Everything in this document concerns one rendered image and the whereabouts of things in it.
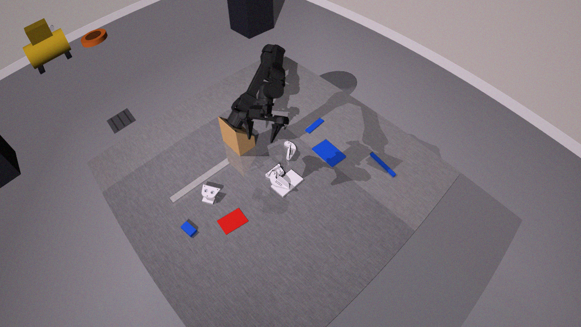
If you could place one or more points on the red flat rectangular plate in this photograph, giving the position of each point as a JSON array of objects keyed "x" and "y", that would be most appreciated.
[{"x": 232, "y": 221}]

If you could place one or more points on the blue rectangular block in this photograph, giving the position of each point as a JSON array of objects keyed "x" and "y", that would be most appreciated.
[{"x": 189, "y": 229}]

